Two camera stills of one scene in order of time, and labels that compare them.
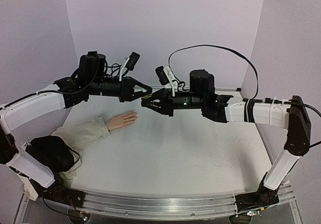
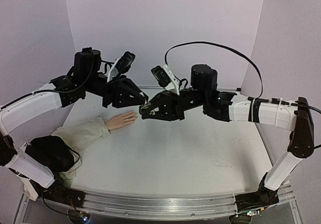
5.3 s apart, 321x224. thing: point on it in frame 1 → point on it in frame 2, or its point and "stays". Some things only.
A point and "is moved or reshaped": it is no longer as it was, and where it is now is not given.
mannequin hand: [119, 120] stays
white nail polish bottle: [147, 96] is moved or reshaped
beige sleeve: [75, 135] stays
